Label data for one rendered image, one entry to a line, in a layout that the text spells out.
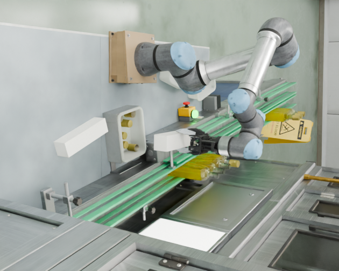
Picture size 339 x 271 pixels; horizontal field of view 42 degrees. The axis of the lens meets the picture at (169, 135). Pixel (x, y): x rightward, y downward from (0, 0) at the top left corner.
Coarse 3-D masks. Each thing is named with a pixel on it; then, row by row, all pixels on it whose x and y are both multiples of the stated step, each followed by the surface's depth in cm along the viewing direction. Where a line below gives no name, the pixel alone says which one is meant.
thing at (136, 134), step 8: (128, 112) 193; (136, 112) 202; (120, 120) 188; (136, 120) 203; (120, 128) 189; (128, 128) 205; (136, 128) 205; (144, 128) 203; (120, 136) 190; (128, 136) 206; (136, 136) 206; (144, 136) 204; (120, 144) 191; (144, 144) 205; (128, 152) 204; (136, 152) 204; (144, 152) 205; (128, 160) 195
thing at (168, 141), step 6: (168, 132) 180; (174, 132) 181; (156, 138) 173; (162, 138) 172; (168, 138) 171; (174, 138) 175; (180, 138) 179; (186, 138) 183; (156, 144) 173; (162, 144) 172; (168, 144) 172; (174, 144) 175; (180, 144) 179; (186, 144) 183; (156, 150) 174; (162, 150) 172; (168, 150) 172
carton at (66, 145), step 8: (88, 120) 185; (96, 120) 184; (104, 120) 185; (80, 128) 179; (88, 128) 177; (96, 128) 181; (104, 128) 185; (64, 136) 174; (72, 136) 172; (80, 136) 174; (88, 136) 178; (96, 136) 182; (56, 144) 170; (64, 144) 167; (72, 144) 170; (80, 144) 174; (88, 144) 178; (56, 152) 172; (64, 152) 170; (72, 152) 171
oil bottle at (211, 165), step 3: (189, 162) 215; (192, 162) 214; (195, 162) 214; (198, 162) 214; (201, 162) 214; (204, 162) 213; (207, 162) 213; (210, 162) 213; (198, 165) 212; (201, 165) 211; (204, 165) 210; (207, 165) 210; (210, 165) 210; (213, 165) 210; (210, 168) 209; (213, 168) 210; (210, 171) 209; (213, 171) 209
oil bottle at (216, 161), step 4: (196, 156) 222; (200, 156) 221; (204, 156) 221; (208, 156) 220; (200, 160) 217; (204, 160) 216; (208, 160) 215; (212, 160) 214; (216, 160) 215; (220, 160) 216; (216, 164) 213
